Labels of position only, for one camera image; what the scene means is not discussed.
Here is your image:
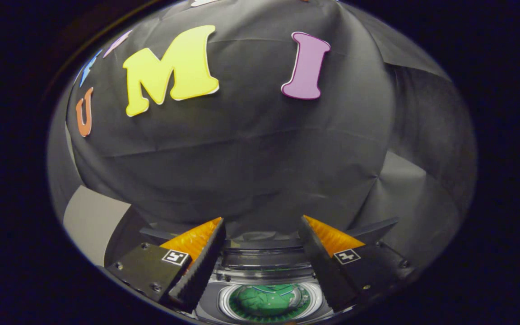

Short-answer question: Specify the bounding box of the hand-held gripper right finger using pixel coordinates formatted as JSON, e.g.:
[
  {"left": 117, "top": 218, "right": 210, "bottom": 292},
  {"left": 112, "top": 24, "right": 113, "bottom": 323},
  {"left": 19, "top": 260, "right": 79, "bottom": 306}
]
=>
[{"left": 298, "top": 215, "right": 416, "bottom": 312}]

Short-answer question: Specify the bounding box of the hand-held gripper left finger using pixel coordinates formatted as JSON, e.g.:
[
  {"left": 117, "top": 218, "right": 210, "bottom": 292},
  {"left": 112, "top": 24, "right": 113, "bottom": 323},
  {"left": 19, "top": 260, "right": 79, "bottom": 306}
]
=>
[{"left": 107, "top": 217, "right": 227, "bottom": 313}]

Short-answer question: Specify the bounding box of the green polo shirt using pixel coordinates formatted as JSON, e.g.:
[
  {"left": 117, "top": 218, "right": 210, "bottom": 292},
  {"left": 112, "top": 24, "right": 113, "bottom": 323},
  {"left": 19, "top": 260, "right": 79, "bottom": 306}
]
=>
[{"left": 229, "top": 283, "right": 311, "bottom": 317}]

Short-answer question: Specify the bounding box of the dark washing machine lid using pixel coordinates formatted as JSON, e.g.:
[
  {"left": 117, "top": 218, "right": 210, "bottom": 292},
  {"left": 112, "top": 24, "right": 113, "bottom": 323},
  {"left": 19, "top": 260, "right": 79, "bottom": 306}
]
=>
[{"left": 139, "top": 217, "right": 400, "bottom": 283}]

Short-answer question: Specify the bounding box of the black backdrop cloth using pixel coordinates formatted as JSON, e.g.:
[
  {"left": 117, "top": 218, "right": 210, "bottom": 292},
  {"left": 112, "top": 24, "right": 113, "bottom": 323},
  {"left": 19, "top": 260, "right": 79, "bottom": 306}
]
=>
[{"left": 47, "top": 0, "right": 477, "bottom": 271}]

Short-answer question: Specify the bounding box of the grey flat board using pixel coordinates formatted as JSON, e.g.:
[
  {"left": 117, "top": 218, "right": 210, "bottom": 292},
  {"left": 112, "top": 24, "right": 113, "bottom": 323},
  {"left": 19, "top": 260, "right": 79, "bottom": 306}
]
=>
[{"left": 63, "top": 185, "right": 133, "bottom": 268}]

